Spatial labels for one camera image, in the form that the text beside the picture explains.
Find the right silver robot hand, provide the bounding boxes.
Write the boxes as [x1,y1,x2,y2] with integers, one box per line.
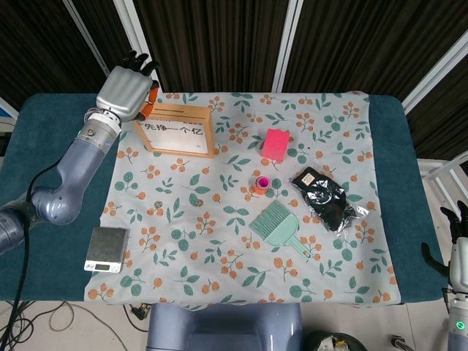
[420,200,468,295]

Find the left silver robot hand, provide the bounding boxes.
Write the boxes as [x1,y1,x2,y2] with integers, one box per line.
[95,50,161,124]

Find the mint green hand brush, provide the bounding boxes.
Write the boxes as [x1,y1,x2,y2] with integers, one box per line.
[249,200,314,262]

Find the teal padded table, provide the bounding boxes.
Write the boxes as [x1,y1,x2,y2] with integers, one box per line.
[0,91,449,304]

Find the white metal rack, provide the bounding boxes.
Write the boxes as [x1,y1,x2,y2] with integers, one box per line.
[418,151,468,216]

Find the white and blue board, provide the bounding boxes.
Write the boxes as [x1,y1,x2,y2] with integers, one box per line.
[0,95,19,127]

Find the black garment in plastic bag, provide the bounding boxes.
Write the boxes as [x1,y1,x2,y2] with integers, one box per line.
[288,166,369,238]

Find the silver digital scale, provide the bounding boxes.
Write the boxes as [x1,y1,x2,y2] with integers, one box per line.
[83,226,131,273]

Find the pink foam cube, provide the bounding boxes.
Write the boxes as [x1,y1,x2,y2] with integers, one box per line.
[260,127,294,165]

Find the dark trash bin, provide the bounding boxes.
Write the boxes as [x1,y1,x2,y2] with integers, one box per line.
[305,330,365,351]

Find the floral print tablecloth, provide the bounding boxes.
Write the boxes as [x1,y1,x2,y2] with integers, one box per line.
[83,91,405,306]

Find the orange nesting cup stack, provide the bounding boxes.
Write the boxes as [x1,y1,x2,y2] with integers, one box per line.
[253,175,272,195]

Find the black power plug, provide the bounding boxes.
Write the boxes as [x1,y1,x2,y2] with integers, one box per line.
[124,303,151,332]

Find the blue-grey robot torso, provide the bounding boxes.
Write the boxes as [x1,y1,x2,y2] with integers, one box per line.
[146,302,304,351]

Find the white partition frame post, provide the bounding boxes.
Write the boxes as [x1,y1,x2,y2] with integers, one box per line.
[271,0,305,93]
[61,0,118,80]
[401,29,468,113]
[113,0,163,93]

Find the wooden frame money box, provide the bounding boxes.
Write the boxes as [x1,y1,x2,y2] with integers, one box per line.
[132,102,216,159]

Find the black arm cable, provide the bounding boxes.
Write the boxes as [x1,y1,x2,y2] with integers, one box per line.
[0,160,63,351]

